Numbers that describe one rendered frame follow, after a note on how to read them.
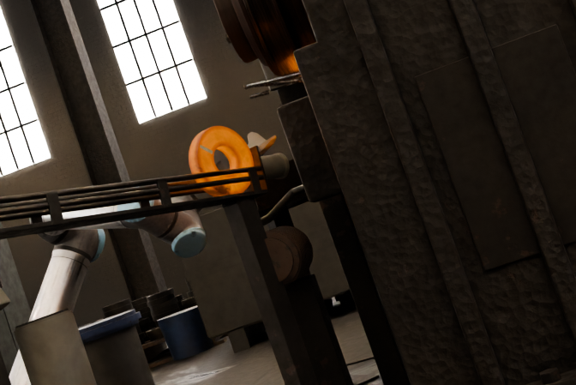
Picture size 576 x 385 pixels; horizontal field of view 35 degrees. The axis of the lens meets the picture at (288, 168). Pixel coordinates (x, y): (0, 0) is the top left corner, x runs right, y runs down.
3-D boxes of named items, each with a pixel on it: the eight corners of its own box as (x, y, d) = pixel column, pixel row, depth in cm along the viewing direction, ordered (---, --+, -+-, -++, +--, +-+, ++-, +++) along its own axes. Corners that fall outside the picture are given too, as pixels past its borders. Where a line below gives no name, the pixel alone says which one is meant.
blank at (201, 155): (249, 205, 199) (239, 209, 201) (259, 143, 206) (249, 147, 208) (191, 177, 190) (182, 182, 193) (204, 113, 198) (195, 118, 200)
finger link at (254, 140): (262, 121, 240) (235, 142, 241) (276, 139, 239) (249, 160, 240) (265, 122, 243) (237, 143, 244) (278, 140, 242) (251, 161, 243)
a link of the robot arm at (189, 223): (158, 248, 230) (150, 219, 239) (192, 267, 236) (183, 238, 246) (183, 222, 227) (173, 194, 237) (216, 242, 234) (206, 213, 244)
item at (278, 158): (292, 174, 209) (285, 149, 210) (264, 178, 203) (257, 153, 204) (275, 182, 213) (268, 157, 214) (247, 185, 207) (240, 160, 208)
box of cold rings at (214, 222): (398, 281, 555) (354, 158, 560) (400, 297, 473) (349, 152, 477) (238, 336, 564) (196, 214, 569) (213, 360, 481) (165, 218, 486)
